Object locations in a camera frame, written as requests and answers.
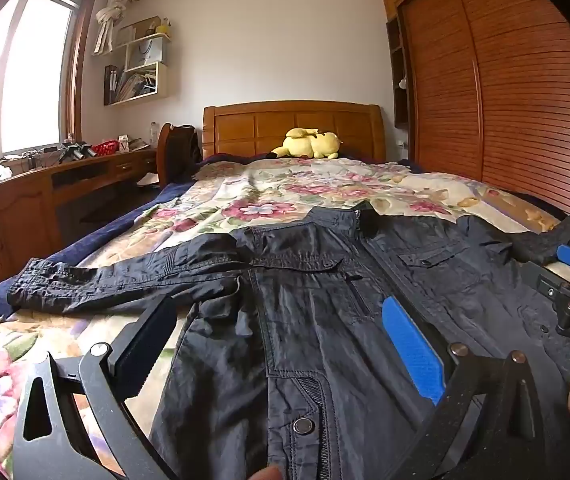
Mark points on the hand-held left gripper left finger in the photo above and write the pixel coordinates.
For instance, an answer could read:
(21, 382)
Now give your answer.
(151, 330)

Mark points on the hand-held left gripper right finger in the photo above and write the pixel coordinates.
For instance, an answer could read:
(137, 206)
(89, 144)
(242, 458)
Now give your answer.
(412, 345)

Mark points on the dark navy jacket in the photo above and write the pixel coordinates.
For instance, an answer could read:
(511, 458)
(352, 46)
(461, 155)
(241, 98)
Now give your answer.
(325, 310)

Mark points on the person's left hand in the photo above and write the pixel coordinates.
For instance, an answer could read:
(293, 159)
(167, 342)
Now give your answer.
(265, 474)

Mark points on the wooden desk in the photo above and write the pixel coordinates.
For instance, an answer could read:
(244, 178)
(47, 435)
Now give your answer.
(10, 220)

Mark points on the wooden chair with dark bag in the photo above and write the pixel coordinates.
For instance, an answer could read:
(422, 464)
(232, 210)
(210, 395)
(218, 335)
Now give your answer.
(177, 152)

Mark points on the wooden slatted wardrobe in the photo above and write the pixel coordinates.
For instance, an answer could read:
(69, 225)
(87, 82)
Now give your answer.
(505, 90)

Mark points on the floral blanket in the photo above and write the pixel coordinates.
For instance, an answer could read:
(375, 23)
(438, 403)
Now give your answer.
(265, 185)

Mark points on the red basket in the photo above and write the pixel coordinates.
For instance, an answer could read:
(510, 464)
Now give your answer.
(105, 149)

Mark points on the white carton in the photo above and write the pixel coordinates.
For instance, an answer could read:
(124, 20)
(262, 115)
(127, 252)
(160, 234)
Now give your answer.
(123, 144)

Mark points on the black tripod gadget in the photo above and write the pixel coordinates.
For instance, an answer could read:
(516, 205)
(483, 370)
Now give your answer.
(72, 151)

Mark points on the clear plastic bottle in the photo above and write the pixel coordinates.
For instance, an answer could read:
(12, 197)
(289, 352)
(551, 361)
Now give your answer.
(154, 132)

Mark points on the yellow plush toy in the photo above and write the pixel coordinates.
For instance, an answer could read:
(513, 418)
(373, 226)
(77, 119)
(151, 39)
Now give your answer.
(315, 145)

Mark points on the wooden bed headboard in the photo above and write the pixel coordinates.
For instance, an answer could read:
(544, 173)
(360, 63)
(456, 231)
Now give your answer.
(265, 127)

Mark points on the row of books and files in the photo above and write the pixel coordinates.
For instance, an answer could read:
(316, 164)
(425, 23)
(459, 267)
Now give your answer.
(132, 85)

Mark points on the white shopping bag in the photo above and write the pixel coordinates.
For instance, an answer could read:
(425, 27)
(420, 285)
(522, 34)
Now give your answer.
(146, 52)

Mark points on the wood-framed window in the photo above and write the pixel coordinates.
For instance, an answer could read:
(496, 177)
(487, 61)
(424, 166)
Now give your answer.
(25, 75)

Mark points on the cardboard box on shelf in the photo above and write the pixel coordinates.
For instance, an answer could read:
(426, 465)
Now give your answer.
(140, 30)

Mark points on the tied cream curtain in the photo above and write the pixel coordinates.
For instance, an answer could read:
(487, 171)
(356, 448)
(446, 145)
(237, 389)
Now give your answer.
(110, 15)

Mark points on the cream wall shelf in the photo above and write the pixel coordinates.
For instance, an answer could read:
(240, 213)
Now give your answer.
(161, 80)

